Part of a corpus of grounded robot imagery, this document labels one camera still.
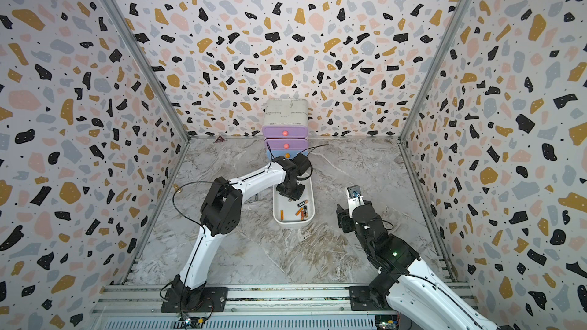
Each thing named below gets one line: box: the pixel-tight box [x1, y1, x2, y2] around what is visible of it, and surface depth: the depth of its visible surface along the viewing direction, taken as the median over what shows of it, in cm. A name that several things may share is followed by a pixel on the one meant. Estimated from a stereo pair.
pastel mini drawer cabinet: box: [261, 98, 309, 159], surface depth 103 cm
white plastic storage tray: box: [272, 177, 316, 226], surface depth 96 cm
